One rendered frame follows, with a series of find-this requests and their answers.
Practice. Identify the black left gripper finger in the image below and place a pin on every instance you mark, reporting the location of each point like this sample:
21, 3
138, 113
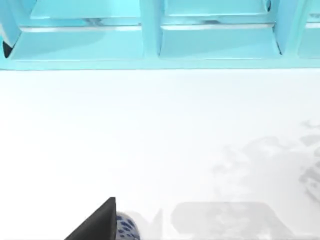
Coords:
100, 222

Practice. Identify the white and blue patterned pot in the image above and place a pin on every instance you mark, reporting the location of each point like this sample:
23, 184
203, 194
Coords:
126, 226

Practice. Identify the light blue rack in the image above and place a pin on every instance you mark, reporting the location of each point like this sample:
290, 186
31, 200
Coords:
150, 37

